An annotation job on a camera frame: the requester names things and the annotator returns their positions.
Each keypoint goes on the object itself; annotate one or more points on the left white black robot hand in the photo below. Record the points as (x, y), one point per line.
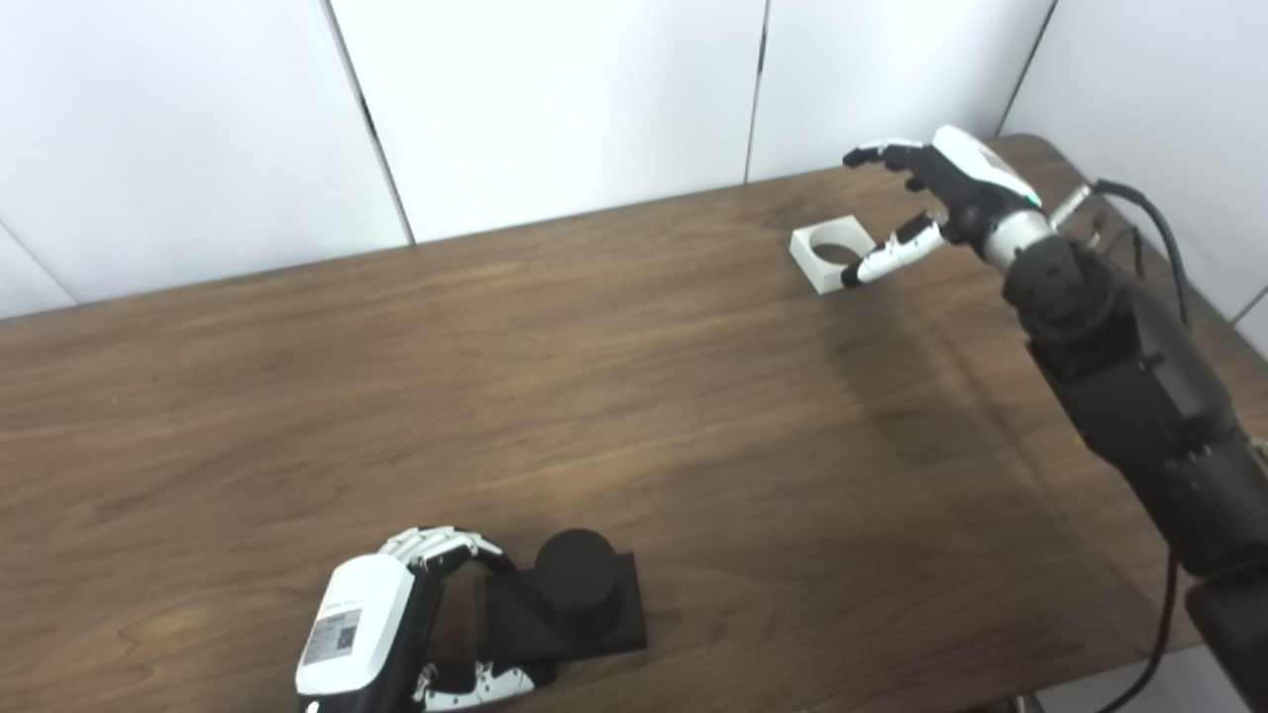
(357, 624)

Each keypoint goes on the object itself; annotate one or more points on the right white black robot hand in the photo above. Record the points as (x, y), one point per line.
(976, 188)

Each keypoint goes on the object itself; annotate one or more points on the white square piece with hole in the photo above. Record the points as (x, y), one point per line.
(812, 259)

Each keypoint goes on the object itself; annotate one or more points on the black peg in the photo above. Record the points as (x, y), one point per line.
(577, 574)

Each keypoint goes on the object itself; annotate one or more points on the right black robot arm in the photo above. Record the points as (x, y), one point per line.
(1139, 376)

